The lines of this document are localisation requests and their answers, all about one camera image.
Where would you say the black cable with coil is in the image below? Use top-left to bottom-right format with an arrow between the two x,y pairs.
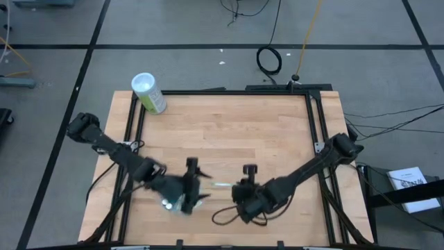
255,0 -> 283,85

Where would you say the white green wipes canister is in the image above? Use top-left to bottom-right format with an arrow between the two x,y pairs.
130,72 -> 167,115

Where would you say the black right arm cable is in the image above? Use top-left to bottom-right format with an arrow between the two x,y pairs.
211,204 -> 268,227

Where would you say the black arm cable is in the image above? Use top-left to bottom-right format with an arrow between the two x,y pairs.
211,204 -> 268,227
85,162 -> 116,206

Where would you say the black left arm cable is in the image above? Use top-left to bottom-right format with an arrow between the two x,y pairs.
85,162 -> 116,206

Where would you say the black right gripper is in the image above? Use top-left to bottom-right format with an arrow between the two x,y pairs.
231,165 -> 268,224

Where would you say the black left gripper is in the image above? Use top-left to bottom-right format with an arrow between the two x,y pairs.
148,158 -> 214,215

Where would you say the yellow floor cable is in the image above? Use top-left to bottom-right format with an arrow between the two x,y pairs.
0,36 -> 33,78

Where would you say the black floor cable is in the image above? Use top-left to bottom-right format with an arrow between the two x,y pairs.
343,103 -> 444,140

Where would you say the thin black hanging cable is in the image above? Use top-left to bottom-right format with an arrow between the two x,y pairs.
219,0 -> 271,27

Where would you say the black side cart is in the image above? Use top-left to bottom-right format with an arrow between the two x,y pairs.
356,164 -> 444,250

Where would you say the grey flat floor object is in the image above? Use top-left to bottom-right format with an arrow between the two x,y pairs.
12,0 -> 76,8

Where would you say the white floor cable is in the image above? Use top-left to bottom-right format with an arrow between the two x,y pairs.
0,0 -> 11,65

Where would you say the clear plastic zip bag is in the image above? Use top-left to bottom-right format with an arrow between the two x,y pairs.
160,194 -> 205,217

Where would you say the grey floor base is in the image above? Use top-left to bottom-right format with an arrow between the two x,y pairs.
0,76 -> 36,89

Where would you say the white booklet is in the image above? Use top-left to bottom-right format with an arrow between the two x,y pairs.
386,166 -> 441,214

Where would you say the black floor object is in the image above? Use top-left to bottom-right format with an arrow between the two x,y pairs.
0,108 -> 15,140

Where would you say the yellow hanging cable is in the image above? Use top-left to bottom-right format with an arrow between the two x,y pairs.
293,0 -> 324,83

